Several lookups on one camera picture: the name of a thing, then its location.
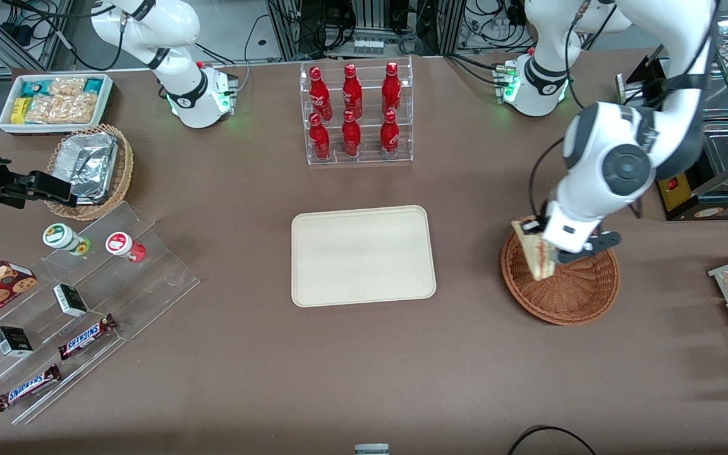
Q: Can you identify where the red lid snack cup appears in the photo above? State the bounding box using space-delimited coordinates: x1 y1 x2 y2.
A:
105 231 147 263

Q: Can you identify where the clear acrylic stepped shelf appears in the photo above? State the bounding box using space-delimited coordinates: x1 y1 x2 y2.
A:
0 201 201 425

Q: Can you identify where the black cable loop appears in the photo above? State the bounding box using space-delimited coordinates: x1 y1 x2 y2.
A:
506 425 598 455

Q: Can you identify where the thin grey cable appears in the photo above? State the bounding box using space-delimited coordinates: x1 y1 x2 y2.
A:
236 15 271 93

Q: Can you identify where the brown round wicker basket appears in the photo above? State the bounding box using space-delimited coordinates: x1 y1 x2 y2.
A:
500 229 621 326

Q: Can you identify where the clear bag of crackers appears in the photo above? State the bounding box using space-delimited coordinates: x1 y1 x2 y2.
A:
47 76 88 97
25 94 100 125

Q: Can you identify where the silver foil container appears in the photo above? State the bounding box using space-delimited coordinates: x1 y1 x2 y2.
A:
53 133 119 206

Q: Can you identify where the green lid snack cup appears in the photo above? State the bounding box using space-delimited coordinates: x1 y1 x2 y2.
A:
42 223 92 257

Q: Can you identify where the small black box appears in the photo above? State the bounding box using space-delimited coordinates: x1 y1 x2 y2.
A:
53 284 89 318
0 325 34 358

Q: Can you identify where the tan oval wicker basket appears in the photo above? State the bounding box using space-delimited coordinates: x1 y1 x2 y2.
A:
46 123 134 222

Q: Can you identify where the brown snickers bar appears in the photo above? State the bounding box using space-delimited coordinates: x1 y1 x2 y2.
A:
0 363 63 413
58 314 118 361

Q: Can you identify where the red cola bottle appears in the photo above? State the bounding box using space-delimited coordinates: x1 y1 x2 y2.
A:
308 66 333 121
381 61 402 118
380 111 401 159
309 112 332 161
342 63 363 119
341 109 362 157

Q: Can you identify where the black food warmer case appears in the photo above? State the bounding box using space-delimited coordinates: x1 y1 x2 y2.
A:
626 0 728 222

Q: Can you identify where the aluminium frame cabinet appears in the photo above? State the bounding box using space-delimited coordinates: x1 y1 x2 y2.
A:
266 0 467 61

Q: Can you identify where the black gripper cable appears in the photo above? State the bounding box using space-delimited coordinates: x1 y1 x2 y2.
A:
528 135 568 219

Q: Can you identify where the beige rectangular tray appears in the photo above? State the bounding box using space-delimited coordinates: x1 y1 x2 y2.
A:
291 205 437 308

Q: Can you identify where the triangular sandwich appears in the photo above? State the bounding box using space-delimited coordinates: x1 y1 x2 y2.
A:
511 218 558 281

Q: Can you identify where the clear acrylic bottle rack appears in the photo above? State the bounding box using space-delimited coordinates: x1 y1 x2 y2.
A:
300 56 414 166

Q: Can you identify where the black arm base cable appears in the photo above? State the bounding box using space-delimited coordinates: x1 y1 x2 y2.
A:
192 41 240 68

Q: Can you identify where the white rectangular snack bin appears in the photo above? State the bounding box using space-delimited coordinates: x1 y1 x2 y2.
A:
0 73 114 136

